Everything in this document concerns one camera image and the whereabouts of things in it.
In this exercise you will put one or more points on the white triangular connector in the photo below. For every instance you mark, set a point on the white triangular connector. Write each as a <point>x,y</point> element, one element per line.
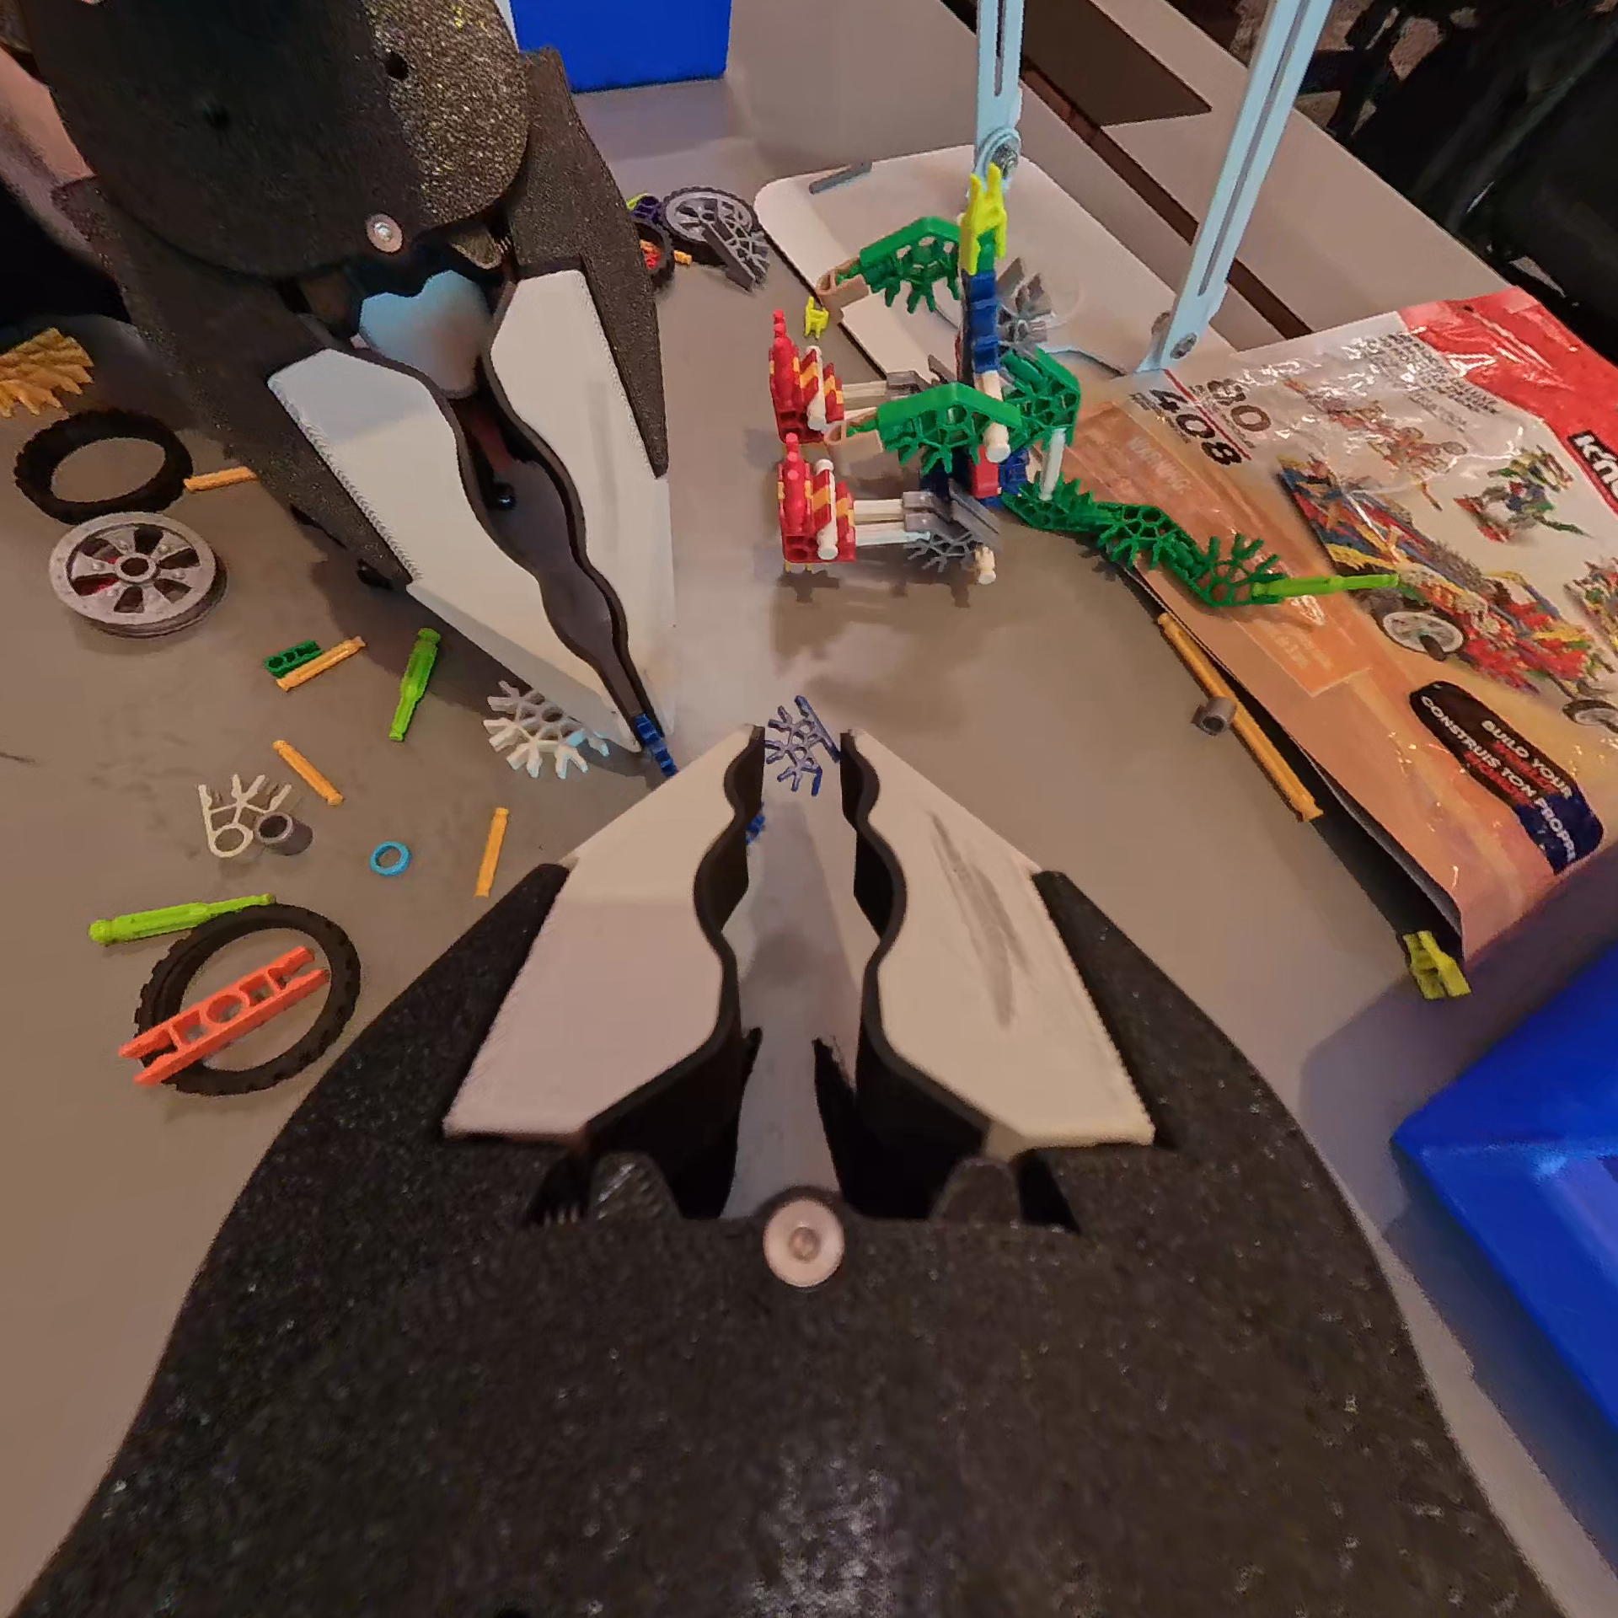
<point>235,809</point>

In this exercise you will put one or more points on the orange ladder connector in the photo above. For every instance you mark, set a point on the orange ladder connector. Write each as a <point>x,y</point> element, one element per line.
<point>228,1016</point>

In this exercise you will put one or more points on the black rubber tyre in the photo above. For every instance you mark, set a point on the black rubber tyre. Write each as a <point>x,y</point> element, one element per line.
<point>346,980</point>
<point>32,475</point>
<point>652,238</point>

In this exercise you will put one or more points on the red printed toy package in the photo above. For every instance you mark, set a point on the red printed toy package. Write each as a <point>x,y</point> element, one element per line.
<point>1389,529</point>

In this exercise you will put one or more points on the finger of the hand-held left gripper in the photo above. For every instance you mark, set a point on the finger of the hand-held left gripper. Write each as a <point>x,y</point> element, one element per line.
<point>594,441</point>
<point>378,479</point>

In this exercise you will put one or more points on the white snowflake connector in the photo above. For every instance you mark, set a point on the white snowflake connector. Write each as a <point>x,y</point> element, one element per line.
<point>538,732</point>

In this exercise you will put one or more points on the person's left hand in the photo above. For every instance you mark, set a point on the person's left hand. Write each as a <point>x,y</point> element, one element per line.
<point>38,114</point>

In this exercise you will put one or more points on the short orange rod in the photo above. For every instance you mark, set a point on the short orange rod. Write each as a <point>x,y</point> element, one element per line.
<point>491,851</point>
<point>306,771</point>
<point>222,478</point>
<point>328,659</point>

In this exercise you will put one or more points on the multicoloured construction toy model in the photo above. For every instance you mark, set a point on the multicoloured construction toy model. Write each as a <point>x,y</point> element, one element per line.
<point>962,425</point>

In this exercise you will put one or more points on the small yellow clip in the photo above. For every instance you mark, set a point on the small yellow clip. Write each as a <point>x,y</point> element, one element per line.
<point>1439,965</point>

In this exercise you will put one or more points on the green clip connector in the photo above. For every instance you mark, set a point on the green clip connector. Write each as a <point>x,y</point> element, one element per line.
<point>290,658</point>

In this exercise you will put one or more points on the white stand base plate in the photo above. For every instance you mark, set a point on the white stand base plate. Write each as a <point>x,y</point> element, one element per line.
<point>861,202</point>

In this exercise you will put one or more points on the grey cylindrical spacer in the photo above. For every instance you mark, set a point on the grey cylindrical spacer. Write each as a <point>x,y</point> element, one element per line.
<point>295,844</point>

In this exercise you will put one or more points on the black office chair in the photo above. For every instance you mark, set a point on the black office chair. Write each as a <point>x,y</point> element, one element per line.
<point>1492,151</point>

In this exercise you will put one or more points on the silver wheel hub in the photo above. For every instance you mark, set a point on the silver wheel hub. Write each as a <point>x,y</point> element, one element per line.
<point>139,537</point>

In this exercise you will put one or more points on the lime green plastic rod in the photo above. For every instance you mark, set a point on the lime green plastic rod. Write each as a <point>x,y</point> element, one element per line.
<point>414,682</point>
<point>176,921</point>

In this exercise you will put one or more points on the grey block connector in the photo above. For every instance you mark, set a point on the grey block connector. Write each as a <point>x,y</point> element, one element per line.
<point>1216,715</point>

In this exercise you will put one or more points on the long yellow rod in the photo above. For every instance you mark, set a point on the long yellow rod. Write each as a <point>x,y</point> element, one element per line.
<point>1246,727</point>

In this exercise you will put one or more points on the yellow connector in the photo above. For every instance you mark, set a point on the yellow connector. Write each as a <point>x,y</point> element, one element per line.
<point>45,366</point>

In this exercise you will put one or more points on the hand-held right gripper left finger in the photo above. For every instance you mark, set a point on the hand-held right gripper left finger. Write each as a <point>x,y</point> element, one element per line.
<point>607,996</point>

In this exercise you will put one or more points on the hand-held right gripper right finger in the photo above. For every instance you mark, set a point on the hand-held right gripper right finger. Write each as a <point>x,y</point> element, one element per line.
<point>986,986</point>

